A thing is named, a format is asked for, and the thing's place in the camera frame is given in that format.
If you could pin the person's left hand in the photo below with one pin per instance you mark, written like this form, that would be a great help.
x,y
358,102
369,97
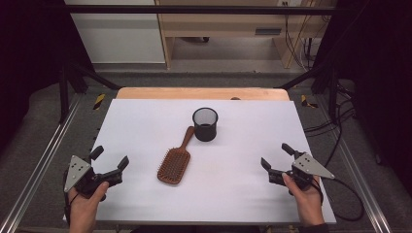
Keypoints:
x,y
85,210

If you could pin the light wooden desk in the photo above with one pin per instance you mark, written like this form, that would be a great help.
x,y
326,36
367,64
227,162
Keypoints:
x,y
223,24

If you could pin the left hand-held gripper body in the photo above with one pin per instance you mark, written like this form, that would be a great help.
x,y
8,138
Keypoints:
x,y
85,181

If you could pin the white board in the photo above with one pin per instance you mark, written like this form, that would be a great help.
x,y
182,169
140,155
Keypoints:
x,y
226,181

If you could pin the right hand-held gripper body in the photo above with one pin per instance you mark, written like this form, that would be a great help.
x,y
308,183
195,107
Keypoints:
x,y
304,170

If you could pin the person's right hand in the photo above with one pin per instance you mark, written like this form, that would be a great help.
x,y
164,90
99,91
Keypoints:
x,y
306,202

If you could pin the aluminium floor rail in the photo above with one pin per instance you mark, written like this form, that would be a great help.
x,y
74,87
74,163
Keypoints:
x,y
39,168
351,163

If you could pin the white cabinet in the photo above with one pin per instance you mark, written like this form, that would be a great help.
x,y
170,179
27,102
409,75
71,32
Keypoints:
x,y
120,39

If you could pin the black metal stand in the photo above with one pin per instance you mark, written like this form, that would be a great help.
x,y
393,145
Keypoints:
x,y
63,93
333,93

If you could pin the light wooden table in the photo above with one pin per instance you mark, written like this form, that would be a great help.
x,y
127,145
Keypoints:
x,y
194,93

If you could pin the black curtain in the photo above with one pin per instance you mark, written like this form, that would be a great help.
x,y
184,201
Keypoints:
x,y
382,64
26,48

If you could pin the black horizontal frame bar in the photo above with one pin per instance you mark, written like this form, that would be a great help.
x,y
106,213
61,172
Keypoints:
x,y
194,9

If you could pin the black mesh pen cup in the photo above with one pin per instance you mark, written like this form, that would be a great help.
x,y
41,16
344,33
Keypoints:
x,y
205,127

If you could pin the brown wooden paddle hairbrush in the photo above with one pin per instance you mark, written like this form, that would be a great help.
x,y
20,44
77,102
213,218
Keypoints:
x,y
174,163

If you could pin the black yellow striped tape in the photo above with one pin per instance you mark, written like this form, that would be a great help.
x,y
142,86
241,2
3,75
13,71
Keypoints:
x,y
306,102
99,101

